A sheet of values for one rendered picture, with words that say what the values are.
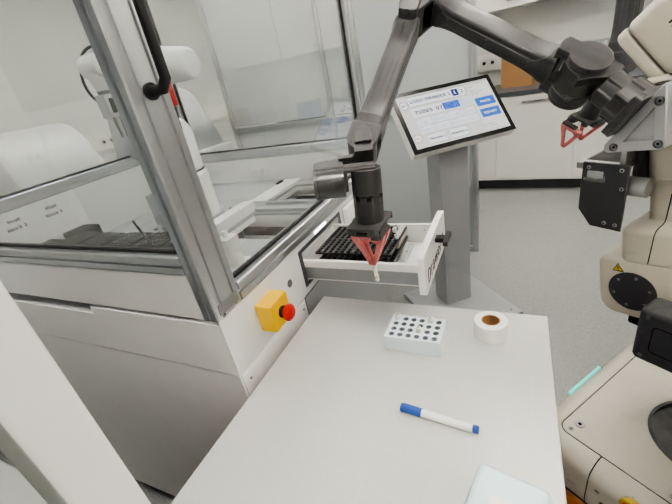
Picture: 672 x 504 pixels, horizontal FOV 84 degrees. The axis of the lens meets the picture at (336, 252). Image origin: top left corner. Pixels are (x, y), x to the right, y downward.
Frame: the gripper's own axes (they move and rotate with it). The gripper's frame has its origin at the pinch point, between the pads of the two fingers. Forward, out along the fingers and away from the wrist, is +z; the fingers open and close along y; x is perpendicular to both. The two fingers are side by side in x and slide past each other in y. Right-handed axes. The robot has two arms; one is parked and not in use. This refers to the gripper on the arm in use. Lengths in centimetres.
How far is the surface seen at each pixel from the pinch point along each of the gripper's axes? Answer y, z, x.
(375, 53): -195, -44, -60
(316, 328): -2.3, 23.0, -18.2
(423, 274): -12.0, 9.3, 7.7
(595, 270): -172, 89, 76
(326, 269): -13.5, 11.7, -18.9
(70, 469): 57, -12, -3
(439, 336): -0.7, 17.8, 13.3
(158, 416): 20, 47, -63
